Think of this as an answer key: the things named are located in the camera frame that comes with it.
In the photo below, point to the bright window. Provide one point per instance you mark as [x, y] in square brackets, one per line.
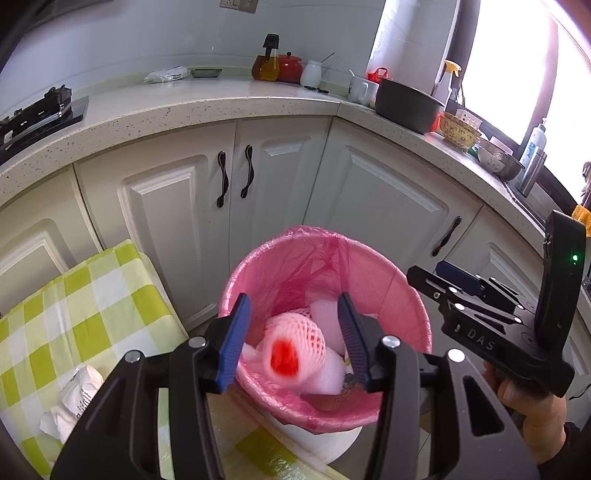
[521, 64]

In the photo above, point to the double wall power outlet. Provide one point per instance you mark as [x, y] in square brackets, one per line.
[239, 4]

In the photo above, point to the metal bowl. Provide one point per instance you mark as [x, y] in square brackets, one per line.
[498, 161]

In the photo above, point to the speckled stone countertop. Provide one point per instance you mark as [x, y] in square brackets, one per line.
[207, 101]

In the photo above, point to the pink foam net fruit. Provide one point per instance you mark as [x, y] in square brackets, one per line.
[295, 332]

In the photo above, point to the white mug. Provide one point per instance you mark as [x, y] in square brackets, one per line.
[362, 91]

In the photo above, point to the wide cream cabinet panel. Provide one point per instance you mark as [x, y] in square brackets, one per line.
[37, 230]

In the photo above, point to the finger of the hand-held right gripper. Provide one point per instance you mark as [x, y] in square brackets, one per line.
[443, 288]
[459, 277]

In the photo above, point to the red lidded pot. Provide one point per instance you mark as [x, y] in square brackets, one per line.
[290, 69]

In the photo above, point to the green checked tablecloth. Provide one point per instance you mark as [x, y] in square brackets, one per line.
[92, 323]

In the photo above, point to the red plastic bag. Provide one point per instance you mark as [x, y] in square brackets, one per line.
[378, 75]

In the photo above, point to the person's right forearm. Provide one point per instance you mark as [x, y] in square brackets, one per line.
[568, 452]

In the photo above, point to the pink lined waste bin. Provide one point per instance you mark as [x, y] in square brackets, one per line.
[286, 258]

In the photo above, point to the glass oil bottle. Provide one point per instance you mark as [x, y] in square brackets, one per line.
[266, 64]

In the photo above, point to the black burner grate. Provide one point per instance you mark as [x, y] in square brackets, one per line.
[32, 113]

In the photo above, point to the dark grey cooking pot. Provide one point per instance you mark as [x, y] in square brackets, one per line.
[406, 108]

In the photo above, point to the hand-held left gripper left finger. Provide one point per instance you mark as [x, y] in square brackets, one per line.
[233, 341]

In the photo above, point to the steel cylinder flask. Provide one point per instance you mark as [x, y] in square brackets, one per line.
[532, 175]

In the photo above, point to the cream corner cabinet door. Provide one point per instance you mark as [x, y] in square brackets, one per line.
[383, 198]

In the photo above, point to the yellow patterned bowl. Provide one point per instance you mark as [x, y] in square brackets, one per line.
[459, 133]

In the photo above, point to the black glass gas hob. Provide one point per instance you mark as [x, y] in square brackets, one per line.
[41, 124]

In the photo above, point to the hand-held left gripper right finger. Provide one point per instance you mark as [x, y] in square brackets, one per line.
[351, 332]

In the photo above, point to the yellow top spray bottle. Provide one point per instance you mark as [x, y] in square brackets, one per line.
[448, 78]

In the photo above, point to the white bottle blue label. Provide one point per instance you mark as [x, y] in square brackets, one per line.
[535, 141]

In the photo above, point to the yellow cloth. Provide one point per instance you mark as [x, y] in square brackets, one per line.
[582, 221]

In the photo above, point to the white plastic bag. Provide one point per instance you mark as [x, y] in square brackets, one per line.
[167, 74]

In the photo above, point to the person's right hand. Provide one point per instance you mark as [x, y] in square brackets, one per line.
[531, 410]

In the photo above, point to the small dark dish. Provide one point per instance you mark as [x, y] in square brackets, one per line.
[206, 73]

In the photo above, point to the crumpled white printed paper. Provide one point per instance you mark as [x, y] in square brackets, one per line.
[76, 397]

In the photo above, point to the white ceramic jar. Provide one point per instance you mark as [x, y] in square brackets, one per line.
[310, 74]

